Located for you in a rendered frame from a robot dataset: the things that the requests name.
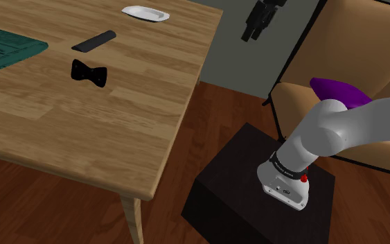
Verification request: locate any purple cushion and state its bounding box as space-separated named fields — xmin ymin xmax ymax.
xmin=309 ymin=76 xmax=374 ymax=110

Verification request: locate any white oblong plate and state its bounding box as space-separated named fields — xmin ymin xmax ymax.
xmin=121 ymin=6 xmax=171 ymax=24

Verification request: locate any black remote control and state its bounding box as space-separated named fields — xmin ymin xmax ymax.
xmin=71 ymin=30 xmax=118 ymax=54

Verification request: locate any dark robot stand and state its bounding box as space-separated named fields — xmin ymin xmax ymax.
xmin=180 ymin=122 xmax=336 ymax=244

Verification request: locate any wooden table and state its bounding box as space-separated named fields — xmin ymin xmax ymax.
xmin=0 ymin=0 xmax=224 ymax=244

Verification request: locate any black bow tie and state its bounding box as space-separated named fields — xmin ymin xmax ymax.
xmin=70 ymin=58 xmax=108 ymax=89

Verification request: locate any green newspaper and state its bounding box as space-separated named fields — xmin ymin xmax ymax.
xmin=0 ymin=23 xmax=50 ymax=78

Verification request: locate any tan armchair with black frame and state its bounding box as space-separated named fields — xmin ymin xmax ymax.
xmin=261 ymin=0 xmax=390 ymax=180

